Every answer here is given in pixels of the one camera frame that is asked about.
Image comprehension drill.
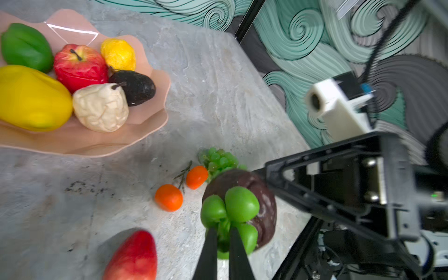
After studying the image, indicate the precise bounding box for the pink scalloped fruit bowl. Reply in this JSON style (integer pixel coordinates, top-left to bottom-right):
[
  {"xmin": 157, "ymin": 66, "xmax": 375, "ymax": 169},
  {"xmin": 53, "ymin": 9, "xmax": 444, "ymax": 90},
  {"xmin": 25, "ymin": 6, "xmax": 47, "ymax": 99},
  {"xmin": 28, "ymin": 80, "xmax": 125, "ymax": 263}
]
[{"xmin": 1, "ymin": 9, "xmax": 171, "ymax": 158}]

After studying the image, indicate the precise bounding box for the yellow lemon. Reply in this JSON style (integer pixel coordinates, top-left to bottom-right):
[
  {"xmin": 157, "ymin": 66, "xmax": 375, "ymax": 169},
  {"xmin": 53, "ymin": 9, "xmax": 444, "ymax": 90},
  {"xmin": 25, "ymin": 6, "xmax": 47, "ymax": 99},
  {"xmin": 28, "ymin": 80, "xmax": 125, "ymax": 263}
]
[{"xmin": 1, "ymin": 65, "xmax": 73, "ymax": 131}]

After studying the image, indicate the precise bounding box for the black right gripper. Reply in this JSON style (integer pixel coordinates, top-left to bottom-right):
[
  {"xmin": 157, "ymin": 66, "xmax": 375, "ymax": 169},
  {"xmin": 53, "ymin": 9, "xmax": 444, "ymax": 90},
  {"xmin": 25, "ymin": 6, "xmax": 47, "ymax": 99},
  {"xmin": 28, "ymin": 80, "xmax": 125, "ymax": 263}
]
[{"xmin": 253, "ymin": 133, "xmax": 421, "ymax": 242}]

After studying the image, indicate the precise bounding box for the orange tomato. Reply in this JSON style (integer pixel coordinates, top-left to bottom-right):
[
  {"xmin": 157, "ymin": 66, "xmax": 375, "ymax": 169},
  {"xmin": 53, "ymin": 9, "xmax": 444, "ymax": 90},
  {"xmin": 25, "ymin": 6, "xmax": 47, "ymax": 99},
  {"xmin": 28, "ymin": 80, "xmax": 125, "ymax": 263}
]
[
  {"xmin": 155, "ymin": 184, "xmax": 183, "ymax": 212},
  {"xmin": 173, "ymin": 161, "xmax": 209, "ymax": 194}
]

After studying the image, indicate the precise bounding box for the dark brown mangosteen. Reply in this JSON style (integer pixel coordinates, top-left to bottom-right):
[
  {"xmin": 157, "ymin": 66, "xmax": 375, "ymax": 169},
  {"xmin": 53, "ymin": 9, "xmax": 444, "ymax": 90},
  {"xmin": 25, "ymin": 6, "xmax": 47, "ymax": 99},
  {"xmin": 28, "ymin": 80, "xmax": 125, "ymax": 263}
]
[{"xmin": 201, "ymin": 169, "xmax": 277, "ymax": 260}]

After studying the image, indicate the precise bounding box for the green lime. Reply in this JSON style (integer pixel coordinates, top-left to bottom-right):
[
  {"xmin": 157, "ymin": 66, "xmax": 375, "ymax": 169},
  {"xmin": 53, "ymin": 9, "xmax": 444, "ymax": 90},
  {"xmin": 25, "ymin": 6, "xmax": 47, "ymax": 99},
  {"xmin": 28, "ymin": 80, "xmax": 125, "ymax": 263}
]
[{"xmin": 1, "ymin": 23, "xmax": 54, "ymax": 73}]

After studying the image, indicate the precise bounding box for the aluminium rail right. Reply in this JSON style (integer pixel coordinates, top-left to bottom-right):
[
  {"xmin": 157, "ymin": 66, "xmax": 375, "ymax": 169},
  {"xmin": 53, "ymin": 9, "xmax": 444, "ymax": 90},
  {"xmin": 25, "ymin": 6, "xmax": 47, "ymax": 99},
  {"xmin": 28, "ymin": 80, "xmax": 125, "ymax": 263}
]
[{"xmin": 336, "ymin": 0, "xmax": 359, "ymax": 19}]

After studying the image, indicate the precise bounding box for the orange tomato left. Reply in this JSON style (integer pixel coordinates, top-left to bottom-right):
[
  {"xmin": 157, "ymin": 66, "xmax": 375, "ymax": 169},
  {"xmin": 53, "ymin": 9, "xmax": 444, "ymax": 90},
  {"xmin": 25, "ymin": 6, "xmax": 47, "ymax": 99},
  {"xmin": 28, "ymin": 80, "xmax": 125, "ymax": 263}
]
[{"xmin": 155, "ymin": 184, "xmax": 183, "ymax": 212}]

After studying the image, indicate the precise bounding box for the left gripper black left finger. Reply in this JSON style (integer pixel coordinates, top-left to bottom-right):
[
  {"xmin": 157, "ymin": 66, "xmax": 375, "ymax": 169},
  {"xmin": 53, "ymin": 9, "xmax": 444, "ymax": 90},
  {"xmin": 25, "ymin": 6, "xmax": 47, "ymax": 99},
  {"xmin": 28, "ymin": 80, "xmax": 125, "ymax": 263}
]
[{"xmin": 192, "ymin": 227, "xmax": 218, "ymax": 280}]

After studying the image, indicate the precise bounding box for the dark avocado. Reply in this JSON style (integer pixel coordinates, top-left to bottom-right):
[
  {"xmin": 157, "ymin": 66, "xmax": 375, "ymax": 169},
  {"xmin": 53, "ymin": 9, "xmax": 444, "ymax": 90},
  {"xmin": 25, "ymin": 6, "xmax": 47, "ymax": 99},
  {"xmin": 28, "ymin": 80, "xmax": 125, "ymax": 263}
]
[{"xmin": 108, "ymin": 70, "xmax": 156, "ymax": 107}]

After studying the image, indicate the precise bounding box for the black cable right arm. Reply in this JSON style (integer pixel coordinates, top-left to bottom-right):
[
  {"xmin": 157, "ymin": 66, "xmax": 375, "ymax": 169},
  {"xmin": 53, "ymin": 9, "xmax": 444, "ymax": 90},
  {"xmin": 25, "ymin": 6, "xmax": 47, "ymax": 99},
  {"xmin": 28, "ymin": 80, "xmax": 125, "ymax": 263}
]
[{"xmin": 360, "ymin": 0, "xmax": 448, "ymax": 172}]

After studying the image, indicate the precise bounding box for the red fake apple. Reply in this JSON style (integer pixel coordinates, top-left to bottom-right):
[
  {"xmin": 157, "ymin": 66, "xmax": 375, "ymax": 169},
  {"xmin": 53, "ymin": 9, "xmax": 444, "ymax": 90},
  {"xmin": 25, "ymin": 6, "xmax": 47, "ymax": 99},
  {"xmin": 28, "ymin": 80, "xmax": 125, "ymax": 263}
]
[{"xmin": 53, "ymin": 44, "xmax": 109, "ymax": 93}]

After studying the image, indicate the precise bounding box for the cream fake garlic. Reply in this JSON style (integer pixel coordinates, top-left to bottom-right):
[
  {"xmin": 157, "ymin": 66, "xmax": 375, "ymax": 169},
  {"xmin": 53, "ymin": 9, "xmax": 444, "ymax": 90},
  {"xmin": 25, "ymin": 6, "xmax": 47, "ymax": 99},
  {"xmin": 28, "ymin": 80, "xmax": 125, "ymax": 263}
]
[{"xmin": 72, "ymin": 82, "xmax": 129, "ymax": 133}]

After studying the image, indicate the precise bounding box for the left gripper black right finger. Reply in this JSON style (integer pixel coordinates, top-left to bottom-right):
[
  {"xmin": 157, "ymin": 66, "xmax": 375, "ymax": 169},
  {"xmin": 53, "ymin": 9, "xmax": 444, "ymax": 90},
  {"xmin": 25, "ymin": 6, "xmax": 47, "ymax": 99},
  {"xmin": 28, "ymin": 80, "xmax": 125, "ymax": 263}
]
[{"xmin": 229, "ymin": 227, "xmax": 255, "ymax": 280}]

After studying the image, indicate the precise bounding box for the green grape bunch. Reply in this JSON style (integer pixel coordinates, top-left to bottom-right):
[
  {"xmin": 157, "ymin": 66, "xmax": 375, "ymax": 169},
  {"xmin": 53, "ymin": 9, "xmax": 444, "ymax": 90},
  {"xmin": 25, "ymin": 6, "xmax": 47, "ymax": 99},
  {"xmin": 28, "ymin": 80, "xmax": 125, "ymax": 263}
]
[{"xmin": 197, "ymin": 147, "xmax": 247, "ymax": 183}]

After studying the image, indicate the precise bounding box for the orange tomato right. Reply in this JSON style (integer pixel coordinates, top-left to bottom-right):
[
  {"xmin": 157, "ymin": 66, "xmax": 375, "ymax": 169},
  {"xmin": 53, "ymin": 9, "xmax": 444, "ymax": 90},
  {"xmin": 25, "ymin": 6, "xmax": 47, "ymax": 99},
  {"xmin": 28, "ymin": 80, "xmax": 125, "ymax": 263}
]
[{"xmin": 173, "ymin": 161, "xmax": 209, "ymax": 194}]

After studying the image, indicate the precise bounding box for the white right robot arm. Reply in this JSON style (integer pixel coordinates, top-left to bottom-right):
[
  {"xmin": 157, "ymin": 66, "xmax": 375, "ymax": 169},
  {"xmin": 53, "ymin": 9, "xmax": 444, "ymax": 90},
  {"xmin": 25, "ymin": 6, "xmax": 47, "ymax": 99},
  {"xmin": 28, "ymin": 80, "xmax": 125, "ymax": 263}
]
[{"xmin": 256, "ymin": 132, "xmax": 448, "ymax": 280}]

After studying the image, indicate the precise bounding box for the black corner frame post right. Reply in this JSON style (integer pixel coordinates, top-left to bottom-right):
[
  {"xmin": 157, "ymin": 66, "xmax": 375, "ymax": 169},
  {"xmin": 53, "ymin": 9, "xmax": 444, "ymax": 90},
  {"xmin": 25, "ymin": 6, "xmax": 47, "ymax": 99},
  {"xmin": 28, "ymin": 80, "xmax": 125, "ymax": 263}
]
[{"xmin": 234, "ymin": 0, "xmax": 266, "ymax": 44}]

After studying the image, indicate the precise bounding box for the yellow pear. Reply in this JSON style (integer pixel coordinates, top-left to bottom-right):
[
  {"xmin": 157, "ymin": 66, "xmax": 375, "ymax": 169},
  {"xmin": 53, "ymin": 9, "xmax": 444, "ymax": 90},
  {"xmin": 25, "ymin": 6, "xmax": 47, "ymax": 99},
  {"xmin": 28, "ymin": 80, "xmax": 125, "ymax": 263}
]
[{"xmin": 100, "ymin": 38, "xmax": 137, "ymax": 71}]

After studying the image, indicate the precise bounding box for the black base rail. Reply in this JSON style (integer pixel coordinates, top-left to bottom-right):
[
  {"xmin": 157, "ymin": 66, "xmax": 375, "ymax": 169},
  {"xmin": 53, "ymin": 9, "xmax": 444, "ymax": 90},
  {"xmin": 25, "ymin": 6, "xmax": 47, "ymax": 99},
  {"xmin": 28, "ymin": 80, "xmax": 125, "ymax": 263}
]
[{"xmin": 273, "ymin": 217, "xmax": 323, "ymax": 280}]

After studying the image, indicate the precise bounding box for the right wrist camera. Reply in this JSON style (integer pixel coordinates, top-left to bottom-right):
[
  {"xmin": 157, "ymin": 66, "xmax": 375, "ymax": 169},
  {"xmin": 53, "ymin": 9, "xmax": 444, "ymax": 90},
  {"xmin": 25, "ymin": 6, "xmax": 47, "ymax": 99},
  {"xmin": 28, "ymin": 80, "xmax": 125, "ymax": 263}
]
[{"xmin": 304, "ymin": 72, "xmax": 374, "ymax": 142}]

